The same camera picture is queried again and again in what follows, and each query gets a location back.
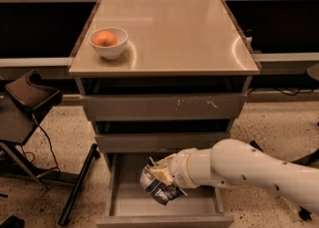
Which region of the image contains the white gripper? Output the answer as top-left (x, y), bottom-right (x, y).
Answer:
top-left (150, 148), bottom-right (197, 189)

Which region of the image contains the blue chip bag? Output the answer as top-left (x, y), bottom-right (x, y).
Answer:
top-left (140, 157), bottom-right (185, 205)

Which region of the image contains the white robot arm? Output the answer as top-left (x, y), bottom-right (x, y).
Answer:
top-left (151, 139), bottom-right (319, 214)

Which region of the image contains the open bottom drawer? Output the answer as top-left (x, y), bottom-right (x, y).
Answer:
top-left (96, 152), bottom-right (233, 228)

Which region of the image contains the middle drawer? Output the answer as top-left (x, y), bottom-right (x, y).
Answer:
top-left (96, 132), bottom-right (230, 153)

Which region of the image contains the top drawer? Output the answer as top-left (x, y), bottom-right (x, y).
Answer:
top-left (80, 94), bottom-right (247, 121)

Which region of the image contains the steel drawer cabinet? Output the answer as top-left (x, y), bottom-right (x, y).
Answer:
top-left (69, 0), bottom-right (261, 228)

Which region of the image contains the white ceramic bowl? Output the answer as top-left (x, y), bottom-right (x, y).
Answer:
top-left (89, 27), bottom-right (129, 60)

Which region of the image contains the orange fruit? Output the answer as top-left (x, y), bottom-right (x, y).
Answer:
top-left (93, 31), bottom-right (118, 47)

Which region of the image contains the dark side table left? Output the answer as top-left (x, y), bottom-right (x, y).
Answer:
top-left (0, 94), bottom-right (100, 227)

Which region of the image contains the black device on table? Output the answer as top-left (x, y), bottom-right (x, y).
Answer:
top-left (5, 71), bottom-right (63, 121)

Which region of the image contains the black cable left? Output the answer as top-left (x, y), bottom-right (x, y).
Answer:
top-left (19, 114), bottom-right (62, 180)

